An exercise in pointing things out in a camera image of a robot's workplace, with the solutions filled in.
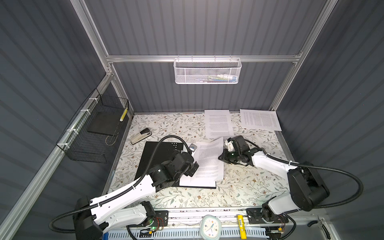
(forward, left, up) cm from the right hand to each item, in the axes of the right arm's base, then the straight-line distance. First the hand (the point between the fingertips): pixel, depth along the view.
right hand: (219, 158), depth 88 cm
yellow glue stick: (-35, -8, -5) cm, 36 cm away
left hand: (-6, +18, +13) cm, 23 cm away
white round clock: (-34, +7, -3) cm, 35 cm away
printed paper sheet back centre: (+33, -3, -7) cm, 34 cm away
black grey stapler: (+20, +51, -2) cm, 55 cm away
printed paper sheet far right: (+37, -41, -7) cm, 56 cm away
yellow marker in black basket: (+16, +54, +23) cm, 60 cm away
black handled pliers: (-31, -47, -7) cm, 57 cm away
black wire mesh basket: (0, +65, +23) cm, 69 cm away
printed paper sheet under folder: (-11, +8, -5) cm, 15 cm away
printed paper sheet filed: (+3, +6, -2) cm, 7 cm away
